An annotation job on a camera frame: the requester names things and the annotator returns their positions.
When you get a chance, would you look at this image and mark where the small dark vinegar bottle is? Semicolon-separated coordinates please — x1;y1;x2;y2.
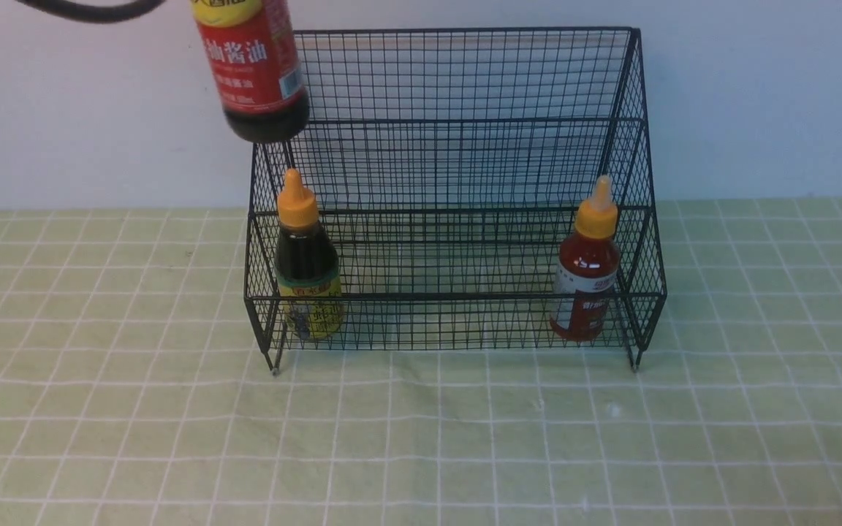
275;169;344;340

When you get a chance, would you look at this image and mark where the green checkered tablecloth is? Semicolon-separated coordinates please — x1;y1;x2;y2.
0;199;842;525

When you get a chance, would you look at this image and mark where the small red chili sauce bottle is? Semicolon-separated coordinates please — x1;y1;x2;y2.
549;175;621;343

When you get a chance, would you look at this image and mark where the black wire mesh shelf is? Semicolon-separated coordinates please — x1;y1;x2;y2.
243;26;667;374

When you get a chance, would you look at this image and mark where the tall soy sauce bottle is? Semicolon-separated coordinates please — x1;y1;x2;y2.
191;1;310;143

